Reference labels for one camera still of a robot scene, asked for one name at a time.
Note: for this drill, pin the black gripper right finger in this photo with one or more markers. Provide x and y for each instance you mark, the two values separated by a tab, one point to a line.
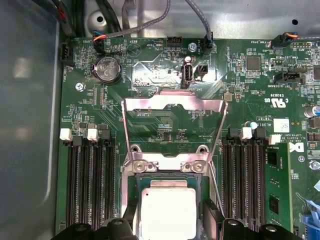
237	230

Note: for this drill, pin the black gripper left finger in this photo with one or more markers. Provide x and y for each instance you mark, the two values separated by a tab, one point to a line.
117	230

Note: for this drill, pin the silver CPU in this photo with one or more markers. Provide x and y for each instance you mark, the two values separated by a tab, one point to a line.
167	212

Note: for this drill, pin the metal socket cover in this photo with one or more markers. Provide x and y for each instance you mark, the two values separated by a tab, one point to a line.
175	100

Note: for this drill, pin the black RAM slot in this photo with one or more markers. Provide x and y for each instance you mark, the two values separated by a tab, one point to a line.
241	187
97	187
71	187
256	187
110	187
228	187
83	187

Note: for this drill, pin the CPU socket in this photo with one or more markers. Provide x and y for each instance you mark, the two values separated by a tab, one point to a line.
128	185

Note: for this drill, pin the blue expansion slot latch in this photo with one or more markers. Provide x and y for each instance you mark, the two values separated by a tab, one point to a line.
312	220

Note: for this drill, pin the green RAM stick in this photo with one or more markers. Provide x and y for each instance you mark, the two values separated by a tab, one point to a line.
277	180

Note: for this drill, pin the black PC case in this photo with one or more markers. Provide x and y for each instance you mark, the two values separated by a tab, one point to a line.
25	125

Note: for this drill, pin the green motherboard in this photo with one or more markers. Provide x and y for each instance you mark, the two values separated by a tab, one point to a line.
237	75

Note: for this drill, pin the round coin battery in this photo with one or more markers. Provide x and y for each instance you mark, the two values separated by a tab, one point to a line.
107	70

